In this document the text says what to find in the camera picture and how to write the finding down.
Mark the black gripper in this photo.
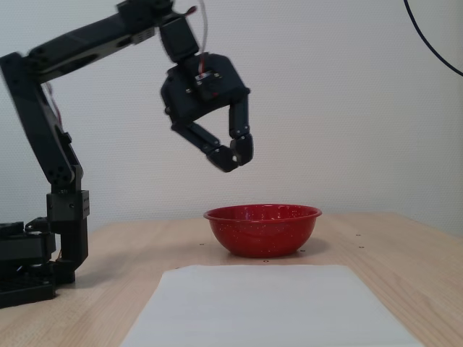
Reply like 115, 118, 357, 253
160, 53, 255, 174

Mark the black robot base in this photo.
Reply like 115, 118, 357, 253
0, 220, 58, 310

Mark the red speckled bowl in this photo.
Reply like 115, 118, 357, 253
203, 204, 323, 259

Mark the white paper sheet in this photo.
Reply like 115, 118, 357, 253
119, 264, 424, 347

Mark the red white wrist servo cable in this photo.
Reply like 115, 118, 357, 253
180, 0, 211, 76

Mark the red white arm servo cable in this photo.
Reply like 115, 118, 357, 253
43, 82, 67, 127

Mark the dark hanging cable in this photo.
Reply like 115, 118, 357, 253
403, 0, 463, 77

